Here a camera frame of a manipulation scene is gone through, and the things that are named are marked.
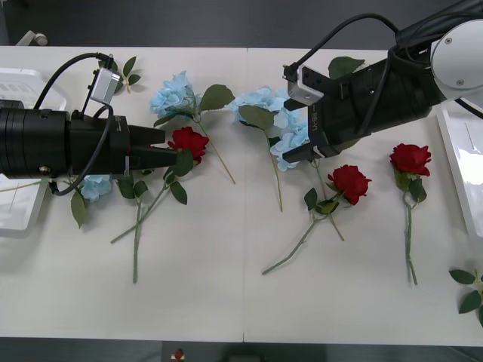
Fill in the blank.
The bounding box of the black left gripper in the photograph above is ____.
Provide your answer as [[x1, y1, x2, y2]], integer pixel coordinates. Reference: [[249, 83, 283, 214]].
[[68, 110, 178, 177]]

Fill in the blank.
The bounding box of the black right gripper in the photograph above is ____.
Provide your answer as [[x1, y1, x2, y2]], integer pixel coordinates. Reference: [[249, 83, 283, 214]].
[[282, 62, 393, 170]]

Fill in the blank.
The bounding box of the red rose on green stem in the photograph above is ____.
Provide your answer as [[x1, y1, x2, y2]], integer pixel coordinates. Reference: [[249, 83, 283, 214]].
[[109, 126, 211, 244], [389, 142, 432, 287], [261, 164, 374, 275], [117, 169, 152, 284]]

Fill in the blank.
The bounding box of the small pale blue flower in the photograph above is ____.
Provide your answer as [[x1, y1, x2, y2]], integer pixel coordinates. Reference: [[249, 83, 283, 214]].
[[0, 173, 113, 230]]

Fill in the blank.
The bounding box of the single green leaf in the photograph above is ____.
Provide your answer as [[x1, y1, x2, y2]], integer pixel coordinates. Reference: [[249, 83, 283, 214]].
[[327, 55, 367, 81]]

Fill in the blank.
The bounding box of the loose green leaf twig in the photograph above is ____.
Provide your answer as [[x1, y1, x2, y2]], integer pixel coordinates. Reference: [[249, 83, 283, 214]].
[[112, 55, 142, 94], [448, 267, 483, 329]]

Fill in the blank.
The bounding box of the shallow white box, grid pattern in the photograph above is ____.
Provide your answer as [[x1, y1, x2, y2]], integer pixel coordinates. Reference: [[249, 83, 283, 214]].
[[0, 66, 73, 239]]

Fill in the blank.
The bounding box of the white chair base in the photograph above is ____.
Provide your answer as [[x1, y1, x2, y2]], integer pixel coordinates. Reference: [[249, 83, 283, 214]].
[[14, 29, 49, 47]]

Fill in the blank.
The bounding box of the shallow plain white box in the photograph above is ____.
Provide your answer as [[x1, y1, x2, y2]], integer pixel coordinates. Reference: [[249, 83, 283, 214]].
[[435, 98, 483, 239]]

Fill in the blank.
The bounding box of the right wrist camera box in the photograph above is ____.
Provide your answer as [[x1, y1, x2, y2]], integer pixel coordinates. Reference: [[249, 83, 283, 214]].
[[287, 64, 325, 109]]

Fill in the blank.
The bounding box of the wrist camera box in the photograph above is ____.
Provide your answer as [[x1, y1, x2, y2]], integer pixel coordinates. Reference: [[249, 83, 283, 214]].
[[88, 56, 121, 105], [287, 64, 325, 109]]

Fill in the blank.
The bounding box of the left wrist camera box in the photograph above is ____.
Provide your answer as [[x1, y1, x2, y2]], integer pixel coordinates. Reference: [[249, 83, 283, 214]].
[[88, 56, 121, 105]]

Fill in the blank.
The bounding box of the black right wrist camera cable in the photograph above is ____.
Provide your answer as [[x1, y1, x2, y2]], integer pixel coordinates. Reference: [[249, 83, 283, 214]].
[[281, 13, 405, 82]]

